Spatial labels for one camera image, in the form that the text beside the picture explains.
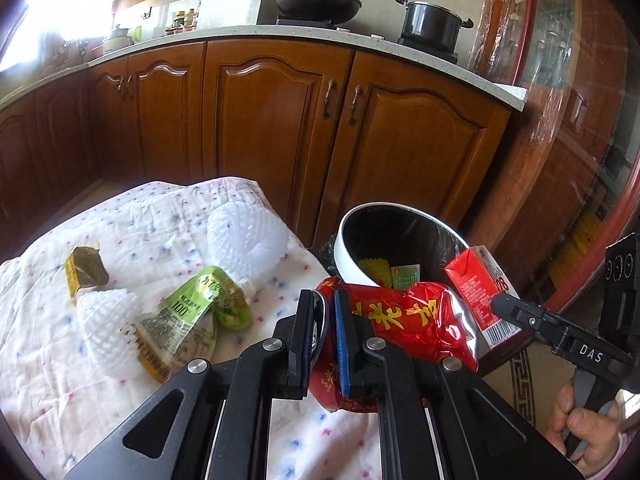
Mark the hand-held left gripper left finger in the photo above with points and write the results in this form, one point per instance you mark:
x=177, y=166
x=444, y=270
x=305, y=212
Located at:
x=306, y=340

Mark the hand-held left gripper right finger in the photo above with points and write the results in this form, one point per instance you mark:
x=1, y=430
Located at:
x=342, y=345

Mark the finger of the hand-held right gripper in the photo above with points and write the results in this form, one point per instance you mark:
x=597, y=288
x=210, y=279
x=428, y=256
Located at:
x=525, y=316

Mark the red and white drink carton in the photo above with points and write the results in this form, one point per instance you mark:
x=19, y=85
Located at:
x=472, y=285

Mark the red foil snack bag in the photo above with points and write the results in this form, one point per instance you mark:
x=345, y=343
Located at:
x=400, y=320

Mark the yellow foam fruit net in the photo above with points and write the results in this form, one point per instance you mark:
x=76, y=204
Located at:
x=377, y=270

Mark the white bin with black liner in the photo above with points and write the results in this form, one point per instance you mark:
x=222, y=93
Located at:
x=350, y=255

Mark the green milk carton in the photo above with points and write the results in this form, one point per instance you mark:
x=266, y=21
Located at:
x=405, y=276

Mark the person's right forearm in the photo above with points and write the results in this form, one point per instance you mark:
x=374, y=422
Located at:
x=627, y=440

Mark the person's right hand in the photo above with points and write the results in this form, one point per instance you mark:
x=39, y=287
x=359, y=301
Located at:
x=592, y=430

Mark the white foam fruit net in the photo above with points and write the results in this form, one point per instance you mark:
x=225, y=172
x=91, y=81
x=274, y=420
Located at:
x=107, y=332
x=245, y=245

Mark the green clear snack packet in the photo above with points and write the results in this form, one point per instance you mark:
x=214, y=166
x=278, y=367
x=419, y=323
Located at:
x=180, y=320

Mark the wooden framed glass door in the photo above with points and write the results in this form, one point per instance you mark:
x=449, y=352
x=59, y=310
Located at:
x=550, y=110

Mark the wooden base cabinets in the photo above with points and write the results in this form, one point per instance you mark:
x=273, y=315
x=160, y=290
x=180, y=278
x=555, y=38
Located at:
x=260, y=135

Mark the olive yellow wrapper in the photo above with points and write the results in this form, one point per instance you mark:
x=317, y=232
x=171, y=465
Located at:
x=87, y=272

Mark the black gas stove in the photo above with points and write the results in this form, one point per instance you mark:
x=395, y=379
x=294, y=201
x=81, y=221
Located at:
x=430, y=49

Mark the stone kitchen countertop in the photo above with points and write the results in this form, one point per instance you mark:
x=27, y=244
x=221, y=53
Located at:
x=300, y=35

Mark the steel cooking pot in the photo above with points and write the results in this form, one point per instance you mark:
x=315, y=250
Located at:
x=430, y=25

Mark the green cup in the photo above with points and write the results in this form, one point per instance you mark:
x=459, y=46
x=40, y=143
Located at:
x=136, y=35

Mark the white electric kettle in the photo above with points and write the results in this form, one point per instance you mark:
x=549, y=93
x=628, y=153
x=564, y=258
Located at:
x=117, y=40

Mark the utensil holder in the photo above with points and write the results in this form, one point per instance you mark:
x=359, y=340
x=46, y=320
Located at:
x=65, y=50

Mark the kitchen window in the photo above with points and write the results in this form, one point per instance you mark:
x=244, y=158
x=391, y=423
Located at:
x=50, y=10

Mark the wall socket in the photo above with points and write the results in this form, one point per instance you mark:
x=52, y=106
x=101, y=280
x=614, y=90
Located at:
x=146, y=13

